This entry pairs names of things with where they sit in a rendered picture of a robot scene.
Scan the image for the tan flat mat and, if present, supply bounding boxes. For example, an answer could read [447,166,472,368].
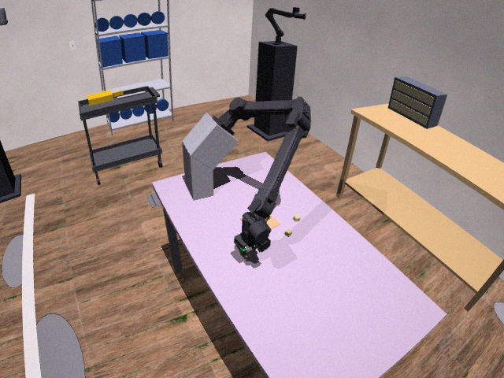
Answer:
[265,216,280,229]

